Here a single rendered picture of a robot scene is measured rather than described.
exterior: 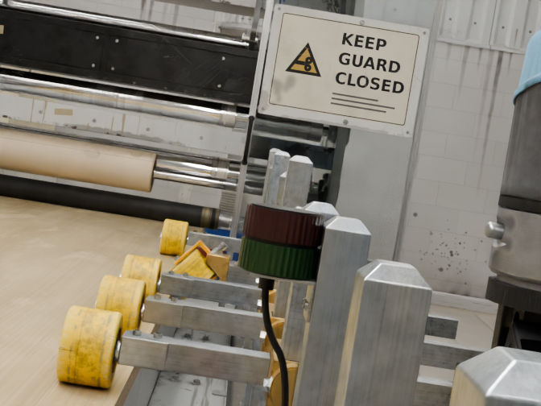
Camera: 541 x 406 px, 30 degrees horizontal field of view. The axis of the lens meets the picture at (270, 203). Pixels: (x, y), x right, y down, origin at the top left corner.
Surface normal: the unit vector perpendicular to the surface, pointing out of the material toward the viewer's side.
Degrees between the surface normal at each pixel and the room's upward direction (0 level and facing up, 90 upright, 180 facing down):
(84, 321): 41
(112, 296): 57
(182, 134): 90
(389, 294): 90
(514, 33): 90
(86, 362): 98
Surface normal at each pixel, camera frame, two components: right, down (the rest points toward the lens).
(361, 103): 0.03, 0.06
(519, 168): -0.87, -0.11
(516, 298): -0.68, -0.07
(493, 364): -0.58, -0.81
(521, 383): 0.13, -0.66
